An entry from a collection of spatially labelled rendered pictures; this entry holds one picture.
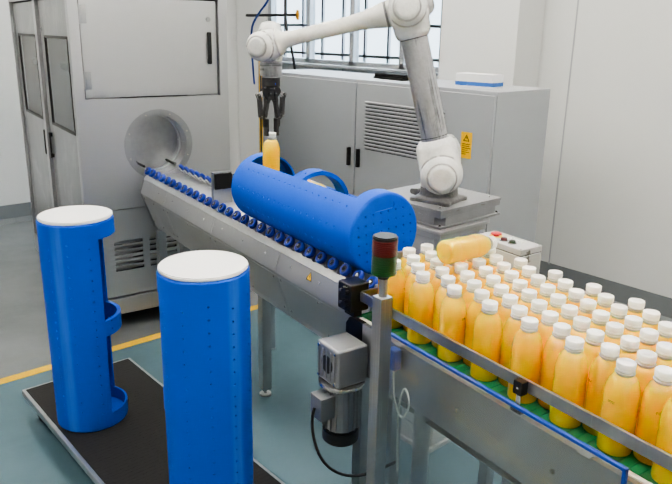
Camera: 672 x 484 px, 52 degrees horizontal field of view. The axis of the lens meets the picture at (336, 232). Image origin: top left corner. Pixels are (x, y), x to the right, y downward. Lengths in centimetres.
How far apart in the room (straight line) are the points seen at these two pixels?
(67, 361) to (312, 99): 263
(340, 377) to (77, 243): 121
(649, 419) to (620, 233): 342
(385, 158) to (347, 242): 214
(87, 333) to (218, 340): 87
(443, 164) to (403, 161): 169
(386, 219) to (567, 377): 92
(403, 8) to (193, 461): 166
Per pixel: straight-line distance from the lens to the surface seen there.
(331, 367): 202
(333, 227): 227
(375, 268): 168
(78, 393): 299
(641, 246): 486
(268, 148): 283
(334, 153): 467
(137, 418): 312
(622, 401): 154
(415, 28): 252
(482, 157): 382
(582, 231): 503
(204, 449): 230
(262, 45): 258
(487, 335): 174
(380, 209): 225
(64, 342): 291
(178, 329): 212
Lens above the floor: 174
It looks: 16 degrees down
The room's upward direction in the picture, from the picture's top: 1 degrees clockwise
